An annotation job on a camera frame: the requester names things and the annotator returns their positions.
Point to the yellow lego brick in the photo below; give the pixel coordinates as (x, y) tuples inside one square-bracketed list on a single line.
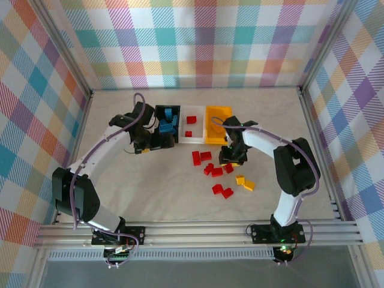
[(249, 186), (240, 180)]

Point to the orange-yellow lego brick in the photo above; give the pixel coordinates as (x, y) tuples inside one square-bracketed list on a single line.
[(215, 128)]

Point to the narrow blue lego brick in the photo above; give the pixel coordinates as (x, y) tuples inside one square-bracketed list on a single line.
[(168, 114)]

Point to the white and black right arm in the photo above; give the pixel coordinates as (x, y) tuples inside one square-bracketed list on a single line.
[(261, 142)]

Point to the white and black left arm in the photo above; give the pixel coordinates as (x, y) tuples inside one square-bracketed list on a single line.
[(100, 154)]

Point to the black plastic bin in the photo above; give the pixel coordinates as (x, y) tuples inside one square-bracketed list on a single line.
[(163, 142)]

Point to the white translucent plastic bin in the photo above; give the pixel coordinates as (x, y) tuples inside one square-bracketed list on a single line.
[(198, 129)]

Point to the yellow plastic bin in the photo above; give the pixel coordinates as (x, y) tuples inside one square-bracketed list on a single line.
[(220, 111)]

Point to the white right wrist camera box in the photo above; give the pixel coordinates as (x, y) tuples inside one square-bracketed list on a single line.
[(228, 138)]

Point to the aluminium side rail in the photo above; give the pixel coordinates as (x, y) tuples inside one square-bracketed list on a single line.
[(306, 105), (77, 141)]

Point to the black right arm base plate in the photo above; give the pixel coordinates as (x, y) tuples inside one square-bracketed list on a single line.
[(261, 234)]

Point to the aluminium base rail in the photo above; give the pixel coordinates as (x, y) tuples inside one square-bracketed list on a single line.
[(195, 234)]

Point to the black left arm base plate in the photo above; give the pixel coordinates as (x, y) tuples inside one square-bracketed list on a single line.
[(141, 232)]

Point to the aluminium upright post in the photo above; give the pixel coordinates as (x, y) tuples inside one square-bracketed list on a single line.
[(326, 45), (66, 45)]

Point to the aluminium frame leg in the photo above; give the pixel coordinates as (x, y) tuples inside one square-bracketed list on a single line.
[(361, 267), (38, 267)]

